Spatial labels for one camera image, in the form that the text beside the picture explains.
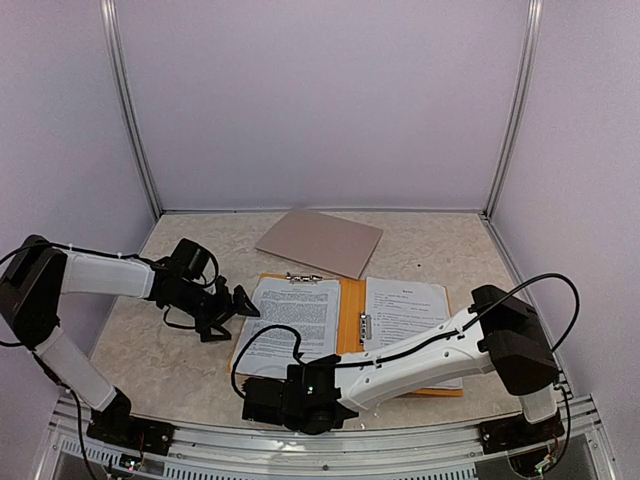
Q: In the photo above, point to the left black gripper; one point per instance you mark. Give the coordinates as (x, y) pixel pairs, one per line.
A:
(223, 310)

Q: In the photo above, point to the white printed sheet dense text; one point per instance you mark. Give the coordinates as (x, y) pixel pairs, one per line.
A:
(288, 310)

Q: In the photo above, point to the pink-brown file folder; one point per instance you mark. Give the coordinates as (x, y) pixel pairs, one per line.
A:
(339, 246)

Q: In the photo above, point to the white printed sheet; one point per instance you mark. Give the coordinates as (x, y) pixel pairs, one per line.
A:
(402, 309)

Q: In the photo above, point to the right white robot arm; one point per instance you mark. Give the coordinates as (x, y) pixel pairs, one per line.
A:
(498, 332)

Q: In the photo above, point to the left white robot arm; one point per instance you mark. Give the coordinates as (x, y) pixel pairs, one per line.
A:
(41, 279)

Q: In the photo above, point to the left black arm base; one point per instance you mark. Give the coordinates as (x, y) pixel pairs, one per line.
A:
(130, 432)

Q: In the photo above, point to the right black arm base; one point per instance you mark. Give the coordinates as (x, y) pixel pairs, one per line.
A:
(515, 432)

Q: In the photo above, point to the orange folder edge clip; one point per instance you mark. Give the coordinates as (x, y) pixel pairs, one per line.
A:
(303, 278)

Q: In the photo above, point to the orange folder centre clip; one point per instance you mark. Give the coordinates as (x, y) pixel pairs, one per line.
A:
(365, 328)

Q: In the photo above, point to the left aluminium frame post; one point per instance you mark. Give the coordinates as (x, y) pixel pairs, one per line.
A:
(116, 55)

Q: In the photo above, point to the aluminium frame post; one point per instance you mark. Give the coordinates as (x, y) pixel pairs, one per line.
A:
(116, 55)
(517, 107)

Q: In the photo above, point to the right aluminium frame post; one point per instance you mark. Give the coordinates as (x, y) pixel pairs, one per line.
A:
(517, 107)

